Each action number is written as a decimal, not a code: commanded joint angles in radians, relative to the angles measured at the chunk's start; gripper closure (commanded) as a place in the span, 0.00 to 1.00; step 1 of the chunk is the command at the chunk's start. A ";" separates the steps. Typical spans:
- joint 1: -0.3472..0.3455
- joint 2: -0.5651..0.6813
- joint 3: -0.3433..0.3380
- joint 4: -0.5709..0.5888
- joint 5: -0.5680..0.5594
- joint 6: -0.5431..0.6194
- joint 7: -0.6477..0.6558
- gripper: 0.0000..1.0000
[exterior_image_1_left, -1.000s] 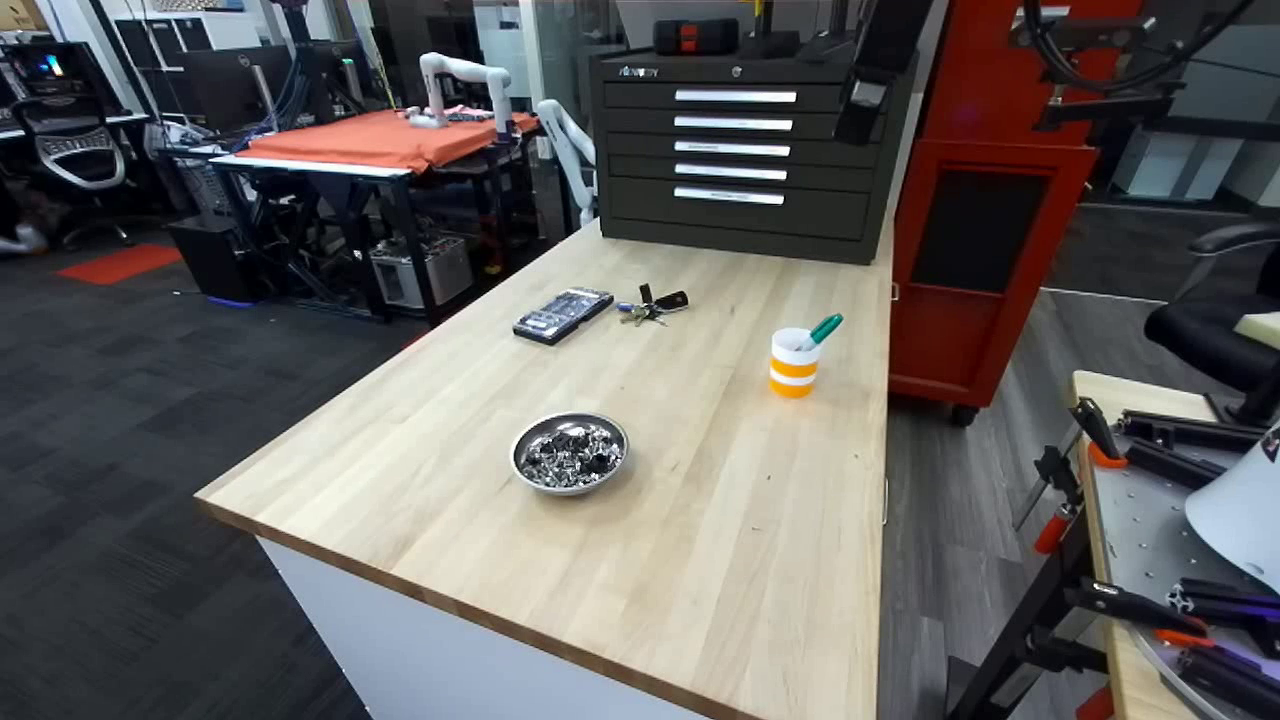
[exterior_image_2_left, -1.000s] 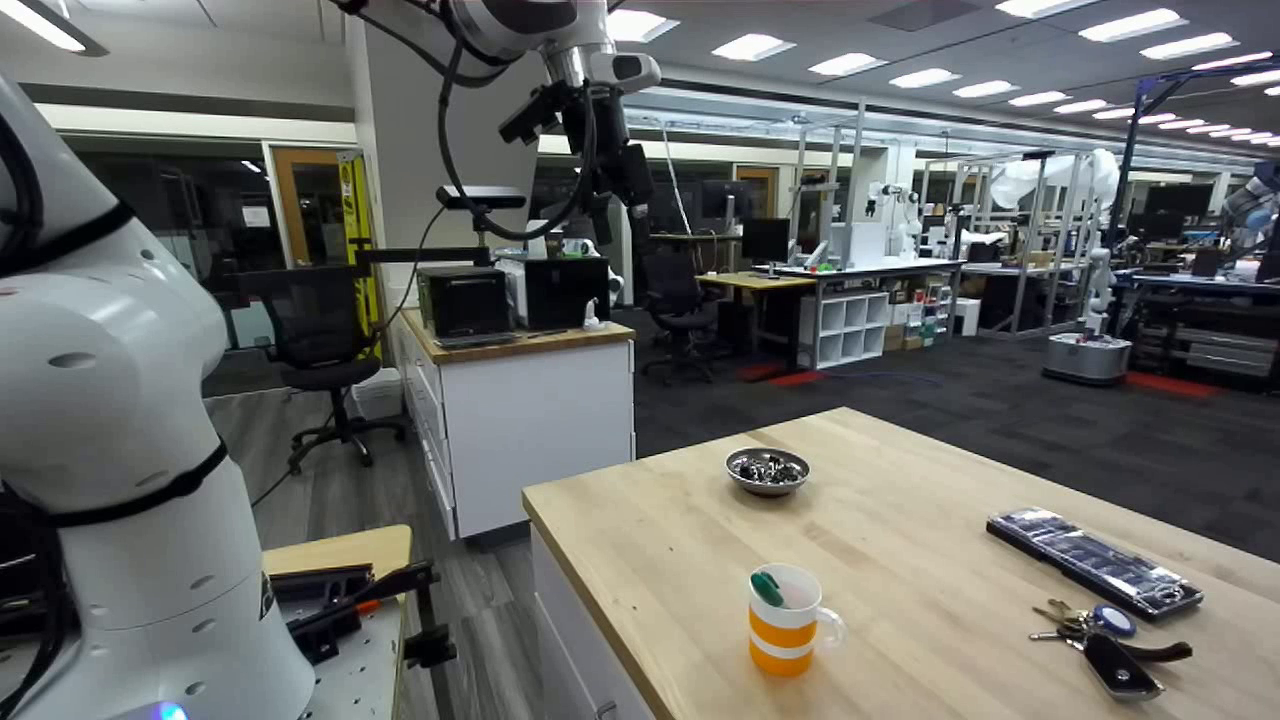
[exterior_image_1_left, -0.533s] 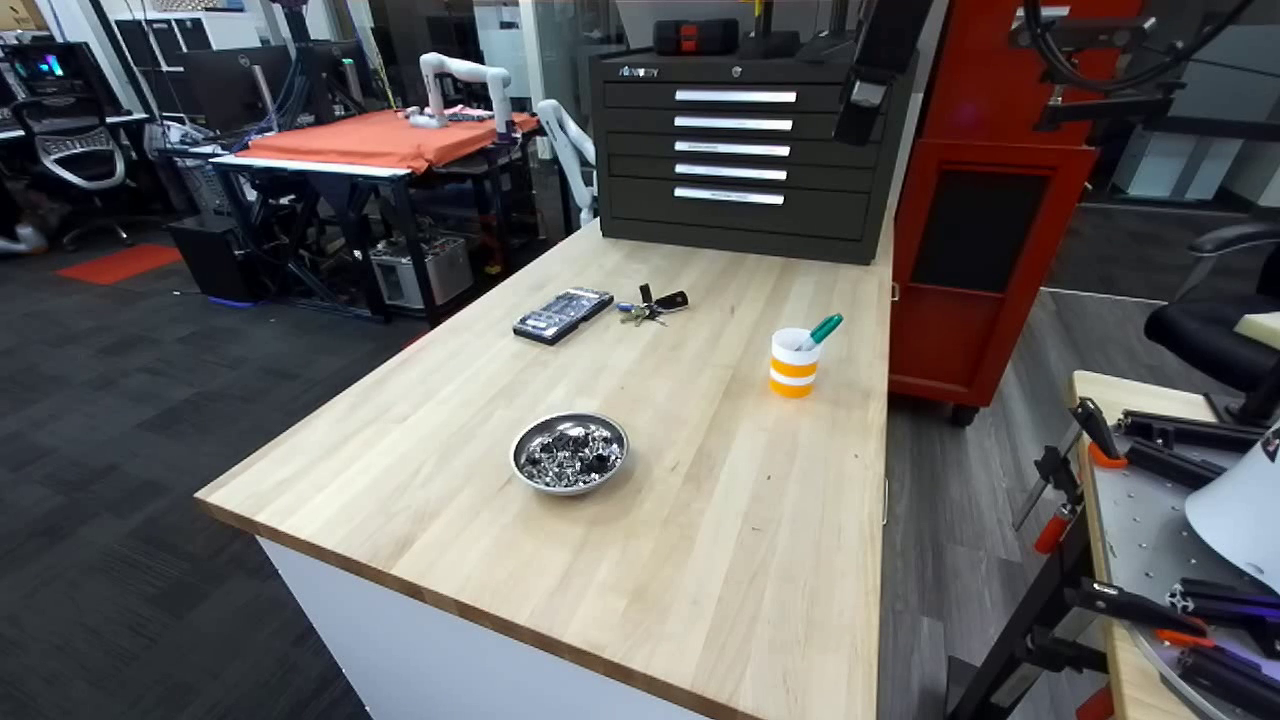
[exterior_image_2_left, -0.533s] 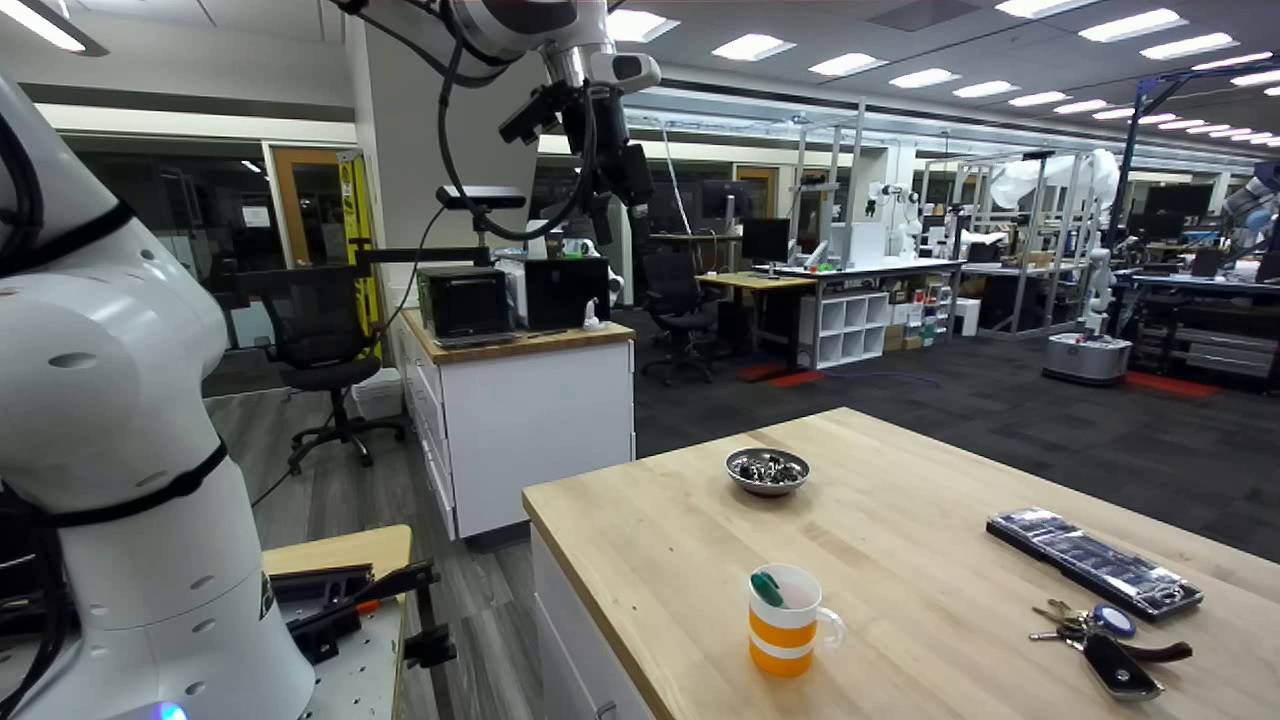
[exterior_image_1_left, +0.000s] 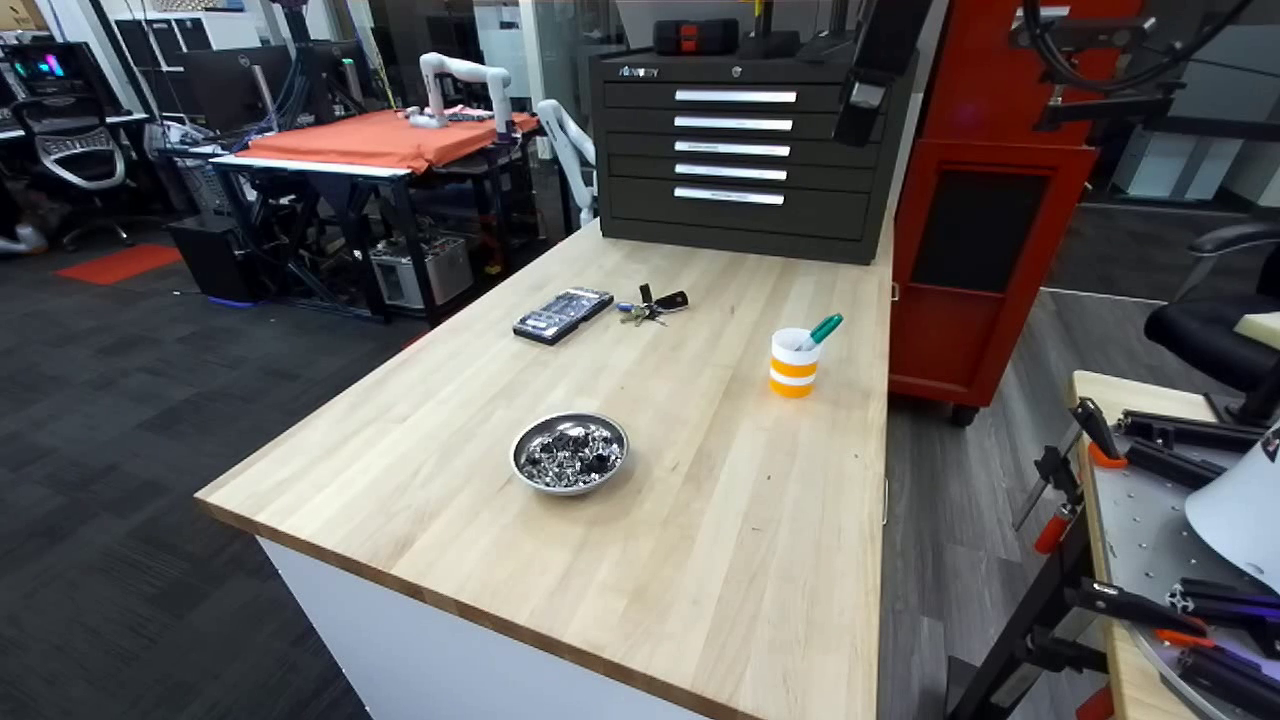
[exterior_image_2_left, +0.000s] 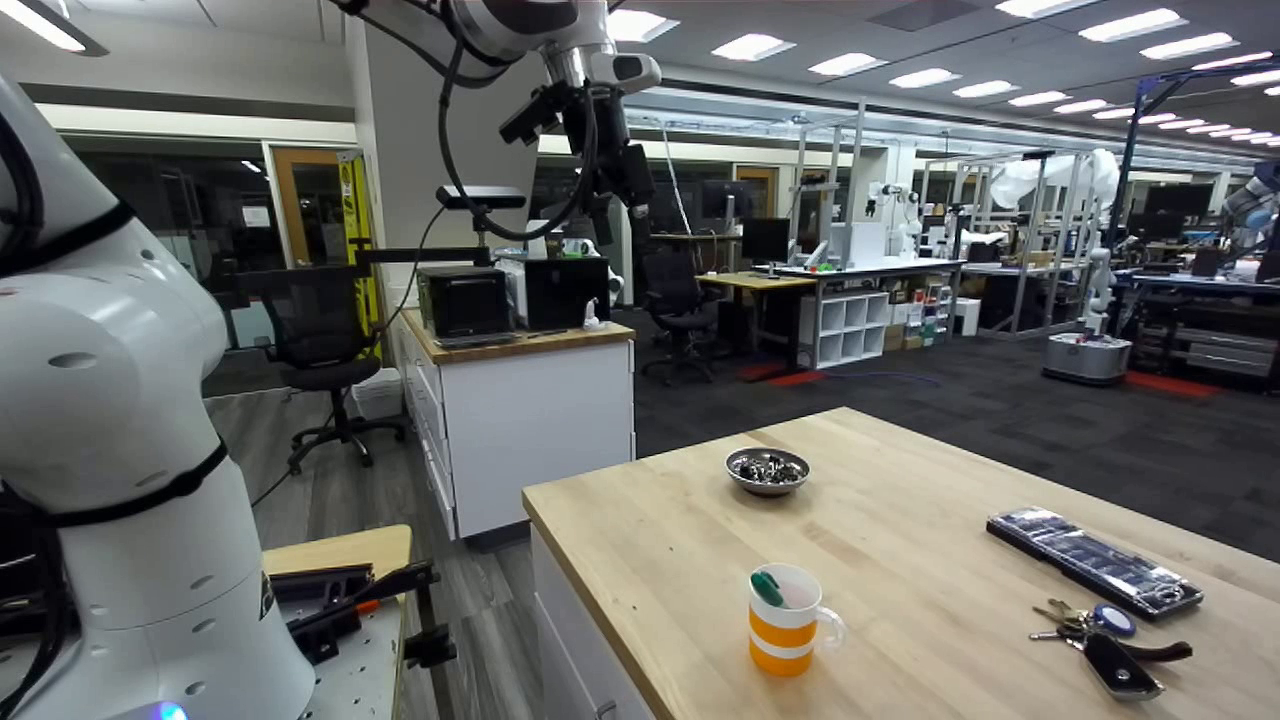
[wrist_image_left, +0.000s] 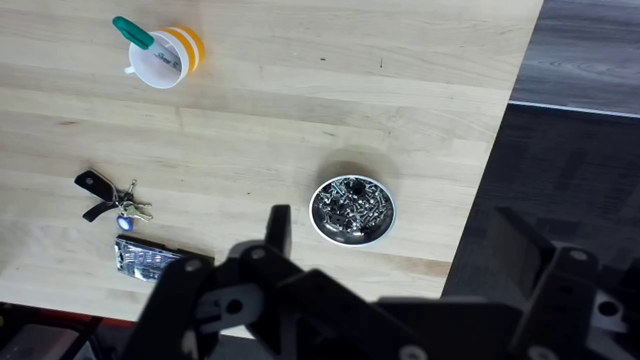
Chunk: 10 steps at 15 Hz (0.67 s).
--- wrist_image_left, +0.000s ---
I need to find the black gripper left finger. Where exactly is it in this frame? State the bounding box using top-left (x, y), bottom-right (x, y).
top-left (118, 201), bottom-right (429, 360)

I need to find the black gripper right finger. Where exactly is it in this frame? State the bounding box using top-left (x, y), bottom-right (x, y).
top-left (489, 205), bottom-right (640, 360)

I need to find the pen with green cap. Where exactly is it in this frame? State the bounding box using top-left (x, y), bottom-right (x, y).
top-left (111, 13), bottom-right (177, 68)

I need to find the white cup with orange stripes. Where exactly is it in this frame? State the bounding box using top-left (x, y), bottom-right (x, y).
top-left (122, 24), bottom-right (209, 91)

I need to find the metal bowl of small parts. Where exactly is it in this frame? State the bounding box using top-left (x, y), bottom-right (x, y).
top-left (308, 172), bottom-right (398, 247)

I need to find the black flat remote control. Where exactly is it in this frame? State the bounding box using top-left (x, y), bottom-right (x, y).
top-left (111, 233), bottom-right (217, 284)

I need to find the key bunch with black fob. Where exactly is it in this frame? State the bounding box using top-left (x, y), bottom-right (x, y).
top-left (72, 167), bottom-right (157, 233)

